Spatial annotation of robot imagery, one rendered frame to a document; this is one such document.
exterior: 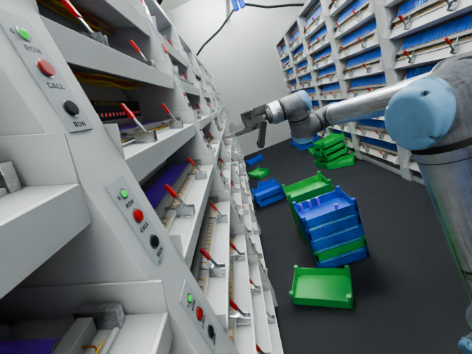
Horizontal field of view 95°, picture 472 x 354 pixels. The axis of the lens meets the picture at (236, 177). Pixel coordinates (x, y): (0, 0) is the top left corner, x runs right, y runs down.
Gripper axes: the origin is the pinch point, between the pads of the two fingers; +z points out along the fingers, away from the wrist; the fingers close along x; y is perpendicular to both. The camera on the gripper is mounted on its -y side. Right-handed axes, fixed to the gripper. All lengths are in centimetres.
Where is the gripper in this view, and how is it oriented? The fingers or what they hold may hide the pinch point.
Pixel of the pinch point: (227, 138)
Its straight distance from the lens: 95.9
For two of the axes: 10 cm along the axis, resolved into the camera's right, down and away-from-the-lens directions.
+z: -9.3, 3.6, 1.1
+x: 0.1, 3.2, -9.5
